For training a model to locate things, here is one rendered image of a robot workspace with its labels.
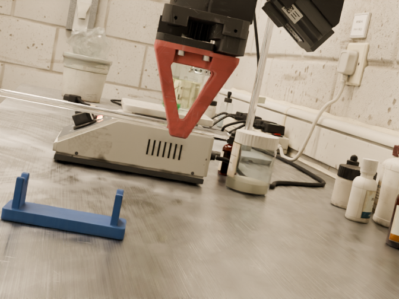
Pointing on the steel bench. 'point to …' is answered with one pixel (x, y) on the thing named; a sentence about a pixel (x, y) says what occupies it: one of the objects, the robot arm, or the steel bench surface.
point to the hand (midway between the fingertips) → (179, 127)
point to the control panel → (82, 127)
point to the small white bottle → (363, 193)
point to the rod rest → (63, 215)
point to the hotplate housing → (138, 149)
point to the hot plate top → (141, 107)
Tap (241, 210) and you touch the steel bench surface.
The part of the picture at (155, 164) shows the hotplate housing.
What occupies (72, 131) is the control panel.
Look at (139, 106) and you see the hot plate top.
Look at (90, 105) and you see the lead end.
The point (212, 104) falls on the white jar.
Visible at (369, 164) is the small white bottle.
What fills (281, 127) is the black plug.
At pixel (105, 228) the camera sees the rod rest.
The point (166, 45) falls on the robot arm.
